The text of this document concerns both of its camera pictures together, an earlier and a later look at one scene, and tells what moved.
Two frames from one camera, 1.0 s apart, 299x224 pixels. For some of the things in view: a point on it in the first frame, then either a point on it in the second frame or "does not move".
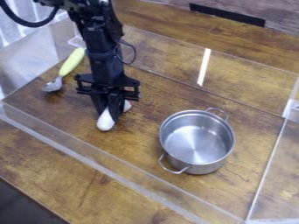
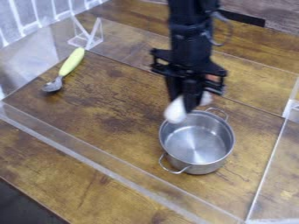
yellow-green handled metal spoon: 54,85 does not move
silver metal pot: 196,138 does not move
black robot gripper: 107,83 → 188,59
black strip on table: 222,13 does not move
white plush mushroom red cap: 106,121 → 175,112
